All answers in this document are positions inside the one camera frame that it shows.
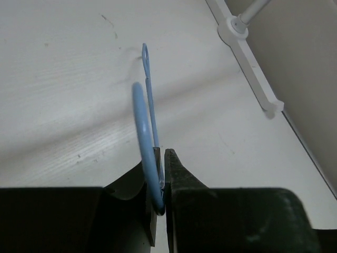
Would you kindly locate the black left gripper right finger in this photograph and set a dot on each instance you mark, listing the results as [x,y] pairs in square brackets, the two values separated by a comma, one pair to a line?
[188,206]

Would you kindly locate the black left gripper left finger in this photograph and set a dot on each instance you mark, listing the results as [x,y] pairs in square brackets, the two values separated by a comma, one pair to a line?
[132,210]

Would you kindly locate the blue wire hanger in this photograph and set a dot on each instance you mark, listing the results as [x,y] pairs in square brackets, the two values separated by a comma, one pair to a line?
[147,135]

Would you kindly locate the white clothes rack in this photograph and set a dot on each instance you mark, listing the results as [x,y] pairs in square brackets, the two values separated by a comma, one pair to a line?
[233,31]

